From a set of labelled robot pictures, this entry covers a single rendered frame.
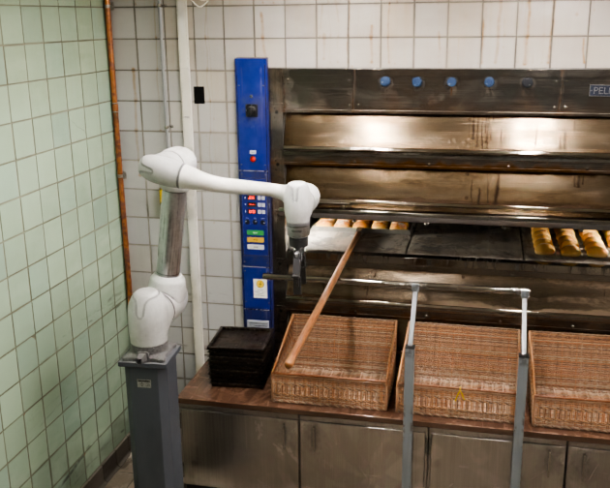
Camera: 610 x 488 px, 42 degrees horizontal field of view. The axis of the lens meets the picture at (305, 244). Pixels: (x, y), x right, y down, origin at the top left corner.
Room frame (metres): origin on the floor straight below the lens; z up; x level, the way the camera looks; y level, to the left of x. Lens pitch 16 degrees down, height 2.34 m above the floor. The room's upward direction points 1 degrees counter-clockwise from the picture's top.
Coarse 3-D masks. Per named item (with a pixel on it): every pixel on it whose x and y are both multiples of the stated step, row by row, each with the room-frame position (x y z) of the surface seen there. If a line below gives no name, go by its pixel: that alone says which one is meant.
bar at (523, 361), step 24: (432, 288) 3.42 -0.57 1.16; (456, 288) 3.40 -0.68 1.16; (480, 288) 3.38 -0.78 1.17; (504, 288) 3.36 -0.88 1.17; (408, 360) 3.22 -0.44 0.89; (528, 360) 3.11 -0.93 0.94; (408, 384) 3.22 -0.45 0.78; (408, 408) 3.22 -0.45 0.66; (408, 432) 3.22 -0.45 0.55; (408, 456) 3.22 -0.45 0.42; (408, 480) 3.22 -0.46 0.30
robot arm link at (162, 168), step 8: (168, 152) 3.16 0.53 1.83; (144, 160) 3.09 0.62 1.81; (152, 160) 3.08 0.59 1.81; (160, 160) 3.08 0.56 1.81; (168, 160) 3.08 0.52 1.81; (176, 160) 3.11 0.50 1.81; (144, 168) 3.08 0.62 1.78; (152, 168) 3.06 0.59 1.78; (160, 168) 3.05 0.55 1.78; (168, 168) 3.05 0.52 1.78; (176, 168) 3.05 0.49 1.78; (144, 176) 3.09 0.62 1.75; (152, 176) 3.06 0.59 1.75; (160, 176) 3.05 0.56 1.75; (168, 176) 3.04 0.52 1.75; (176, 176) 3.04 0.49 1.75; (160, 184) 3.08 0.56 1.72; (168, 184) 3.06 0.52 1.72; (176, 184) 3.05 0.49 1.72
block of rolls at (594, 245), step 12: (540, 228) 4.17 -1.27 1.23; (540, 240) 3.93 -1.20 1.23; (564, 240) 3.92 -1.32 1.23; (576, 240) 3.98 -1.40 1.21; (588, 240) 3.95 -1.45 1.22; (600, 240) 3.94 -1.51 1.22; (540, 252) 3.83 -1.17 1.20; (552, 252) 3.83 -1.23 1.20; (564, 252) 3.80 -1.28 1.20; (576, 252) 3.79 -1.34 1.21; (588, 252) 3.79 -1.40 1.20; (600, 252) 3.76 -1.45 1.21
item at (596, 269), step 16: (288, 256) 3.96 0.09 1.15; (320, 256) 3.92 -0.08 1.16; (336, 256) 3.90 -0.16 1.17; (352, 256) 3.88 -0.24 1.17; (368, 256) 3.86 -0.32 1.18; (384, 256) 3.85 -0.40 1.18; (400, 256) 3.85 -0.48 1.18; (416, 256) 3.84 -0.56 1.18; (432, 256) 3.84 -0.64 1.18; (560, 272) 3.66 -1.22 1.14; (576, 272) 3.64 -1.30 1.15; (592, 272) 3.63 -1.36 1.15; (608, 272) 3.61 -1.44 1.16
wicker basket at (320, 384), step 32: (320, 320) 3.88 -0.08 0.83; (352, 320) 3.85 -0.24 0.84; (384, 320) 3.81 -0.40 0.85; (288, 352) 3.77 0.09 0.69; (320, 352) 3.83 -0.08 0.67; (352, 352) 3.80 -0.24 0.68; (384, 352) 3.77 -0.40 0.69; (288, 384) 3.45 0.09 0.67; (320, 384) 3.62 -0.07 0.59; (352, 384) 3.38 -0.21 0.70; (384, 384) 3.35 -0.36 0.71
